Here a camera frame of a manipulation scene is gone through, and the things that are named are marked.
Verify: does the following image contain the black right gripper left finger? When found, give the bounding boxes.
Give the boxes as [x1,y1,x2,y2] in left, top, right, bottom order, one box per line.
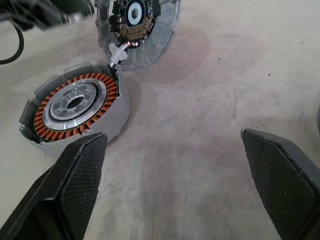
[0,131,108,240]

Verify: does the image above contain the silver motor base copper windings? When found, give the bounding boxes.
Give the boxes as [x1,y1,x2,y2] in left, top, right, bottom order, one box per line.
[17,62,131,159]

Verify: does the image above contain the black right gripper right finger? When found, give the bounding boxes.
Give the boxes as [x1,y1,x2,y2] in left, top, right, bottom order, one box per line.
[240,127,320,240]

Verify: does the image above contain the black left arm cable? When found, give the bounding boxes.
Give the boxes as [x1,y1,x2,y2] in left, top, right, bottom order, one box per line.
[0,23,25,65]

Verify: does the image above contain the silver motor cover circuit board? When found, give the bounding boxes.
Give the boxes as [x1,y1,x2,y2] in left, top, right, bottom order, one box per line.
[94,0,181,71]

